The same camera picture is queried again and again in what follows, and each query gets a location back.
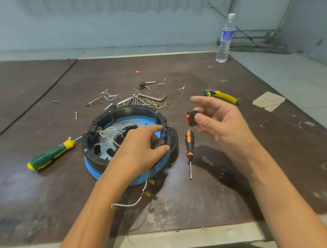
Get person's left hand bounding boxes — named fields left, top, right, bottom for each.
left=106, top=125, right=171, bottom=185

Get person's right hand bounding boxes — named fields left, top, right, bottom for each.
left=190, top=96, right=261, bottom=166

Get small black orange switch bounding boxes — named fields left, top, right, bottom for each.
left=186, top=110, right=201, bottom=127

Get round blue black fan housing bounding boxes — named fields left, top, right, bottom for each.
left=81, top=104, right=179, bottom=187

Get person's right forearm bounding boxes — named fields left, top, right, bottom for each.
left=238, top=143, right=327, bottom=248

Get person's left forearm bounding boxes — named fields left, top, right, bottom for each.
left=60, top=164, right=134, bottom=248

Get black orange screwdriver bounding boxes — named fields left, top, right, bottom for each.
left=185, top=129, right=195, bottom=180

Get yellow green pliers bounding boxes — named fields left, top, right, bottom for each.
left=204, top=89, right=241, bottom=107

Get grey bent hex key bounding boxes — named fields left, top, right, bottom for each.
left=138, top=93, right=167, bottom=102

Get pile of screws and clips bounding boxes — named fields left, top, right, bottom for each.
left=86, top=88, right=171, bottom=111

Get torn cardboard piece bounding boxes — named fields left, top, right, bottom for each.
left=252, top=91, right=286, bottom=112

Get clear plastic water bottle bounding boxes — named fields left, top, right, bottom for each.
left=216, top=13, right=236, bottom=63

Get green yellow screwdriver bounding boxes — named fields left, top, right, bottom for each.
left=27, top=136, right=83, bottom=171

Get white electric wire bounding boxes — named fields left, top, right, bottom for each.
left=111, top=171, right=150, bottom=209

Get grey metal frame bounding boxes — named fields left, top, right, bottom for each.
left=207, top=0, right=297, bottom=55

